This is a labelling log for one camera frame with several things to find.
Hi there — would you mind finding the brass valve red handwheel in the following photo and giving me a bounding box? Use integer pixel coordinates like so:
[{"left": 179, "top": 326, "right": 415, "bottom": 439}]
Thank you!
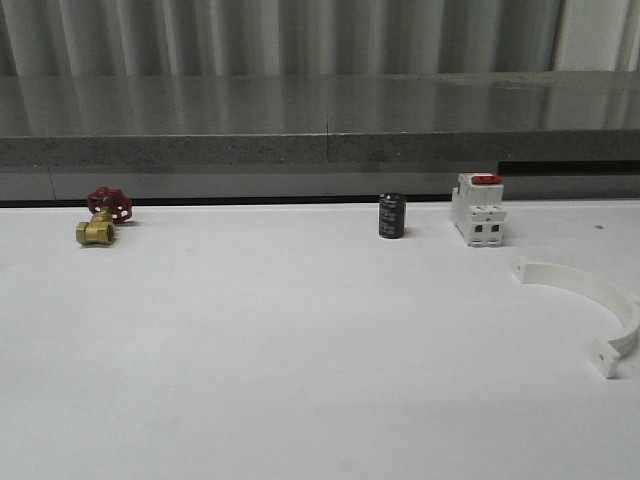
[{"left": 76, "top": 186, "right": 132, "bottom": 245}]

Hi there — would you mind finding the white half pipe clamp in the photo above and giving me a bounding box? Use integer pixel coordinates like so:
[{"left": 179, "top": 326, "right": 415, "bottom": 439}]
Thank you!
[{"left": 514, "top": 258, "right": 639, "bottom": 379}]

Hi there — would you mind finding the grey stone counter ledge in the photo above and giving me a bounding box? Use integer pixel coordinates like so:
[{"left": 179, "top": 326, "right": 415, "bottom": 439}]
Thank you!
[{"left": 1, "top": 72, "right": 639, "bottom": 204}]

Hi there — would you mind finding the black cylindrical capacitor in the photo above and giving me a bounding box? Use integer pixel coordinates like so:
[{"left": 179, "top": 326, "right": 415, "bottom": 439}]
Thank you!
[{"left": 378, "top": 192, "right": 406, "bottom": 239}]

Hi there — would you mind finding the white circuit breaker red switch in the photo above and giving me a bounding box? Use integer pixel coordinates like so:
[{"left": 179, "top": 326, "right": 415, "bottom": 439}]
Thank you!
[{"left": 451, "top": 173, "right": 506, "bottom": 247}]

